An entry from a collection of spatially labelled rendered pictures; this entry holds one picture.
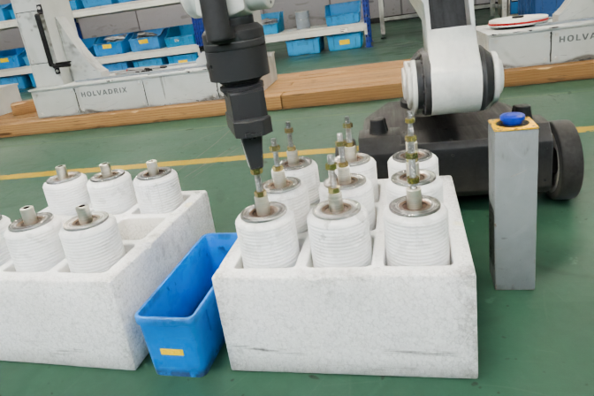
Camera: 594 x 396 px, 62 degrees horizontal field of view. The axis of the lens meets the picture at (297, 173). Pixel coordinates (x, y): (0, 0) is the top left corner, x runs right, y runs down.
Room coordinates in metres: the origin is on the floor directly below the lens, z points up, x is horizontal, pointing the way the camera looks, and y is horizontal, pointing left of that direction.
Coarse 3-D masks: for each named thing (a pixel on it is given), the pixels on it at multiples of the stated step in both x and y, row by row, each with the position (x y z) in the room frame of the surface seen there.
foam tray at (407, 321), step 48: (384, 192) 0.92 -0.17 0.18; (384, 240) 0.72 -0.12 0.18; (240, 288) 0.67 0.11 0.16; (288, 288) 0.65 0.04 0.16; (336, 288) 0.63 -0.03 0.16; (384, 288) 0.62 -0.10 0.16; (432, 288) 0.60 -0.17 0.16; (240, 336) 0.67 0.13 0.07; (288, 336) 0.66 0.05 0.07; (336, 336) 0.64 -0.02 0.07; (384, 336) 0.62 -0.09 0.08; (432, 336) 0.60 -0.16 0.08
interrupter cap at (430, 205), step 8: (400, 200) 0.70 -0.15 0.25; (424, 200) 0.69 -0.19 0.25; (432, 200) 0.69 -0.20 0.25; (392, 208) 0.68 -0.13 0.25; (400, 208) 0.68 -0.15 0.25; (424, 208) 0.67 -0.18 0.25; (432, 208) 0.66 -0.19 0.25; (400, 216) 0.65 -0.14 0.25; (408, 216) 0.65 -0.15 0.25; (416, 216) 0.64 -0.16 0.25; (424, 216) 0.64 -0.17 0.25
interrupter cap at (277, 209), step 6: (270, 204) 0.76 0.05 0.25; (276, 204) 0.76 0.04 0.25; (282, 204) 0.75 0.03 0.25; (246, 210) 0.75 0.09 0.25; (252, 210) 0.75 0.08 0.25; (270, 210) 0.74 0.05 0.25; (276, 210) 0.73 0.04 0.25; (282, 210) 0.73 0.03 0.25; (240, 216) 0.73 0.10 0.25; (246, 216) 0.73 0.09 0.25; (252, 216) 0.73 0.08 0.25; (258, 216) 0.73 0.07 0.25; (264, 216) 0.72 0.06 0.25; (270, 216) 0.71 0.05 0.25; (276, 216) 0.71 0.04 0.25; (282, 216) 0.71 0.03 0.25; (252, 222) 0.70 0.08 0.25; (258, 222) 0.70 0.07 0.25; (264, 222) 0.70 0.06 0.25
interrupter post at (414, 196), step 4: (408, 188) 0.68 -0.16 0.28; (416, 188) 0.68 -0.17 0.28; (420, 188) 0.67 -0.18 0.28; (408, 192) 0.67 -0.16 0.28; (412, 192) 0.67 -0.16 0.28; (416, 192) 0.67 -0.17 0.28; (420, 192) 0.67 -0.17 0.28; (408, 196) 0.67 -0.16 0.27; (412, 196) 0.67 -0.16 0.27; (416, 196) 0.67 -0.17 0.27; (420, 196) 0.67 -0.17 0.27; (408, 200) 0.67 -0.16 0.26; (412, 200) 0.67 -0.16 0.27; (416, 200) 0.67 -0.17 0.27; (420, 200) 0.67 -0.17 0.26; (408, 204) 0.68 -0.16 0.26; (412, 204) 0.67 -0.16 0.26; (416, 204) 0.67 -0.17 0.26; (420, 204) 0.67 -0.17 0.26; (408, 208) 0.68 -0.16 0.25; (412, 208) 0.67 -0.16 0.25; (416, 208) 0.67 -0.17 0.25; (420, 208) 0.67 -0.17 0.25
